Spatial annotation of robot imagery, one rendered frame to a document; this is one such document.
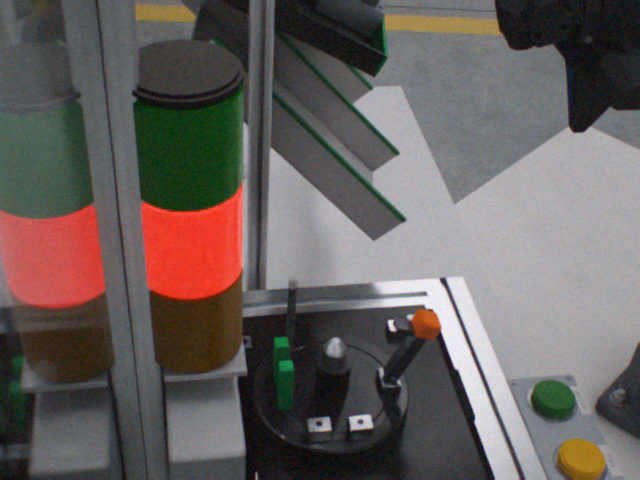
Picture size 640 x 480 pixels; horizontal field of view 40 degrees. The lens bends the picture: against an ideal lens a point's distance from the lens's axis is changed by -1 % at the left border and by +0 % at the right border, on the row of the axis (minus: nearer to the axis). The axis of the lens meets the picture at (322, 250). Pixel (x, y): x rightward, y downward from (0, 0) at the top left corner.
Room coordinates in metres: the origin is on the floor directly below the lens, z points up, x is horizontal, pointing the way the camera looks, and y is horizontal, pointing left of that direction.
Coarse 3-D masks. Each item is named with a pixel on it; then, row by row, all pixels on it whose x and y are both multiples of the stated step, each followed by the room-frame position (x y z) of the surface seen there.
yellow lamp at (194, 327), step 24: (240, 288) 0.31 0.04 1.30; (168, 312) 0.29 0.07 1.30; (192, 312) 0.29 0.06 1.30; (216, 312) 0.30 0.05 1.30; (240, 312) 0.31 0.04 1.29; (168, 336) 0.29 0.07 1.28; (192, 336) 0.29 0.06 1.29; (216, 336) 0.30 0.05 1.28; (240, 336) 0.31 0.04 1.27; (168, 360) 0.29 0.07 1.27; (192, 360) 0.29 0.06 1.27; (216, 360) 0.30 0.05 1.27
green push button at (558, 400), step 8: (536, 384) 0.57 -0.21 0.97; (544, 384) 0.57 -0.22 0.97; (552, 384) 0.57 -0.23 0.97; (560, 384) 0.57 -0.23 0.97; (536, 392) 0.56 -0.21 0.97; (544, 392) 0.56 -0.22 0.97; (552, 392) 0.56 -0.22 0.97; (560, 392) 0.56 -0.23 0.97; (568, 392) 0.56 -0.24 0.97; (536, 400) 0.55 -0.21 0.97; (544, 400) 0.55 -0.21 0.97; (552, 400) 0.55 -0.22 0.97; (560, 400) 0.55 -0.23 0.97; (568, 400) 0.55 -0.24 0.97; (536, 408) 0.55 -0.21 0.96; (544, 408) 0.54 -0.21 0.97; (552, 408) 0.54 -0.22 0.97; (560, 408) 0.54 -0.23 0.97; (568, 408) 0.54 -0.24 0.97; (552, 416) 0.54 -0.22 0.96; (560, 416) 0.54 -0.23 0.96
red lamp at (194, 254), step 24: (240, 192) 0.31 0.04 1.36; (144, 216) 0.30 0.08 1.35; (168, 216) 0.29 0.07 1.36; (192, 216) 0.29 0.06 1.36; (216, 216) 0.30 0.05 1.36; (240, 216) 0.31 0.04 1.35; (144, 240) 0.30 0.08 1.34; (168, 240) 0.29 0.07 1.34; (192, 240) 0.29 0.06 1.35; (216, 240) 0.30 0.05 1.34; (240, 240) 0.31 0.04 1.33; (168, 264) 0.29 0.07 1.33; (192, 264) 0.29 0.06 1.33; (216, 264) 0.30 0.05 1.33; (240, 264) 0.31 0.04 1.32; (168, 288) 0.29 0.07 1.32; (192, 288) 0.29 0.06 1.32; (216, 288) 0.30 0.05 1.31
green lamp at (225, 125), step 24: (240, 96) 0.31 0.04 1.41; (144, 120) 0.30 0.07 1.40; (168, 120) 0.29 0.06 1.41; (192, 120) 0.29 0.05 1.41; (216, 120) 0.30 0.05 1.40; (240, 120) 0.31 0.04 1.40; (144, 144) 0.30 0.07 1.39; (168, 144) 0.29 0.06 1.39; (192, 144) 0.29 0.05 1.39; (216, 144) 0.30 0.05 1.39; (240, 144) 0.31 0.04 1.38; (144, 168) 0.30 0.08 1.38; (168, 168) 0.29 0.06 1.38; (192, 168) 0.29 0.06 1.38; (216, 168) 0.30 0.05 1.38; (240, 168) 0.31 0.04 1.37; (144, 192) 0.30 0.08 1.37; (168, 192) 0.29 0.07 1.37; (192, 192) 0.29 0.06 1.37; (216, 192) 0.30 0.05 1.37
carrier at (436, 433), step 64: (256, 320) 0.63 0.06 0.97; (320, 320) 0.63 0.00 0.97; (384, 320) 0.64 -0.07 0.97; (256, 384) 0.53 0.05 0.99; (320, 384) 0.52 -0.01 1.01; (384, 384) 0.53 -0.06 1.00; (448, 384) 0.56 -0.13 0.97; (256, 448) 0.47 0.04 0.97; (320, 448) 0.46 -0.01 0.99; (384, 448) 0.48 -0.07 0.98; (448, 448) 0.49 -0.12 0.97
